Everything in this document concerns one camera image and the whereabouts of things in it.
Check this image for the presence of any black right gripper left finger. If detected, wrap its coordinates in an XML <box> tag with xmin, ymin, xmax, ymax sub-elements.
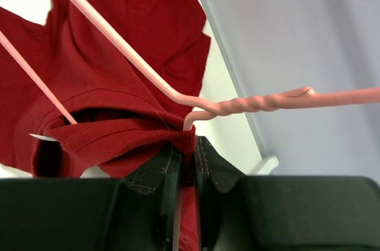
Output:
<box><xmin>1</xmin><ymin>144</ymin><xmax>182</xmax><ymax>250</ymax></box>

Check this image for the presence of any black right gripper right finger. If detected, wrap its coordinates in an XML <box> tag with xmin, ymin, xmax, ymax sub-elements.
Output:
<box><xmin>194</xmin><ymin>136</ymin><xmax>379</xmax><ymax>250</ymax></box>

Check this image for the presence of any red t-shirt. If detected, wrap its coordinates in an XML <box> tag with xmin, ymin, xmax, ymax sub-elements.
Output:
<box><xmin>1</xmin><ymin>0</ymin><xmax>211</xmax><ymax>250</ymax></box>

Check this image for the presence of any pink wire hanger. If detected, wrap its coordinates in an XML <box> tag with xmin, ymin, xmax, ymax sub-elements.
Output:
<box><xmin>1</xmin><ymin>0</ymin><xmax>379</xmax><ymax>250</ymax></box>

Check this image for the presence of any white metal clothes rack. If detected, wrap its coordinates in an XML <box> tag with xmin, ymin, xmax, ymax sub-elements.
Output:
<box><xmin>251</xmin><ymin>155</ymin><xmax>279</xmax><ymax>175</ymax></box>

